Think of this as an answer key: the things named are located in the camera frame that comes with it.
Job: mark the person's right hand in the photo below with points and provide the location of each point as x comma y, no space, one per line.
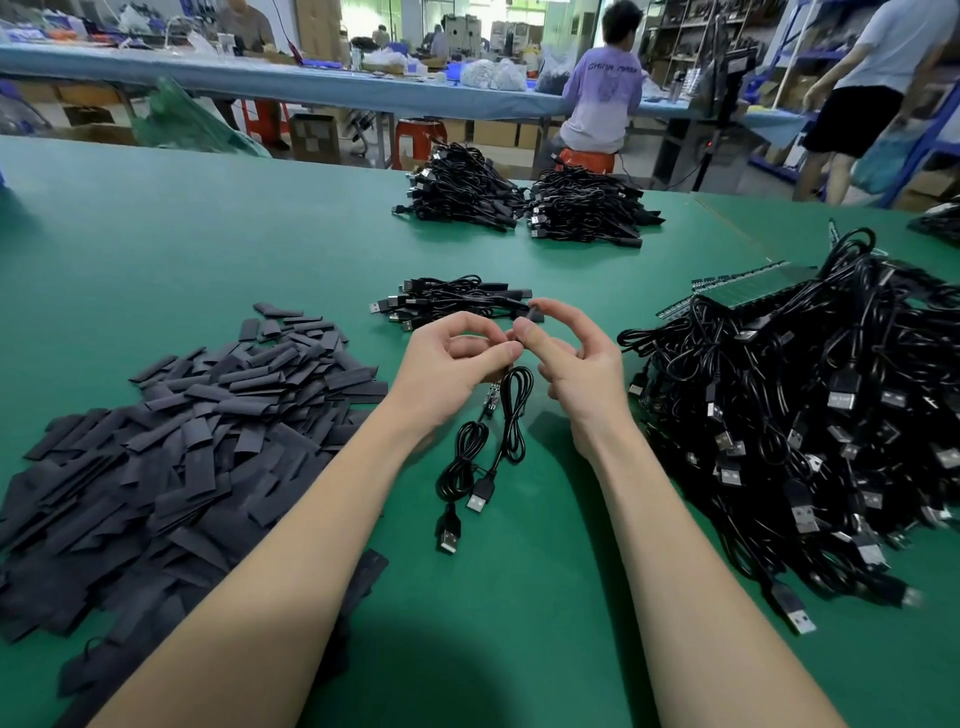
585,383

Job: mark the person's left hand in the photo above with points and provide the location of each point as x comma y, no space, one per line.
443,375

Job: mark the pile of black sleeve strips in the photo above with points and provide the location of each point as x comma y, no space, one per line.
165,465

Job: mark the person's right forearm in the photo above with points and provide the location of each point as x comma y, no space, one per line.
705,600

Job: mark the person's left forearm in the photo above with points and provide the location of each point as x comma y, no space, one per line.
255,593

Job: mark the orange plastic stool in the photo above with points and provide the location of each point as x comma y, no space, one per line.
585,161

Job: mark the red plastic stool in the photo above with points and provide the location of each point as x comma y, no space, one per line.
420,143

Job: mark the small upright cardboard box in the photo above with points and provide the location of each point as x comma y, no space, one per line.
315,138

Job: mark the black tripod stand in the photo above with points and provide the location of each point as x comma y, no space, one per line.
717,83

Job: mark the green plastic bag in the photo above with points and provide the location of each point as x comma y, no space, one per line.
195,123

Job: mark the long blue work table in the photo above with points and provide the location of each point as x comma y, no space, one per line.
195,75

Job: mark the blue metal shelving rack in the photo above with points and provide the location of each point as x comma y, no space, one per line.
930,143

